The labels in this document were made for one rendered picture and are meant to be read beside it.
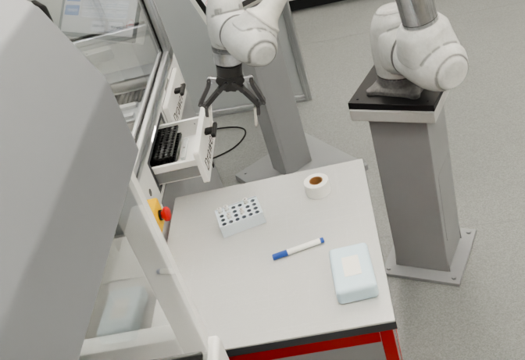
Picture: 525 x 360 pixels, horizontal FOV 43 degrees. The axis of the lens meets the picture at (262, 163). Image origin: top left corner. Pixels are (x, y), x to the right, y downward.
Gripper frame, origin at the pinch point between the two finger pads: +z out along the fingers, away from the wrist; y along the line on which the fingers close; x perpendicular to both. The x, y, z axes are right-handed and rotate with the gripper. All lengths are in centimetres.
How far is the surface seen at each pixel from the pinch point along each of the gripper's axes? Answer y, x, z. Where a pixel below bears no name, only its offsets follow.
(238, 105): 11, -167, 90
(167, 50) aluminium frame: 26, -45, -4
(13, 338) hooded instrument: 11, 132, -57
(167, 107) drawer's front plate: 22.4, -14.1, 2.1
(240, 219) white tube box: -2.6, 34.7, 10.0
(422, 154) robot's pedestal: -61, -9, 21
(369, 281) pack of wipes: -33, 67, 3
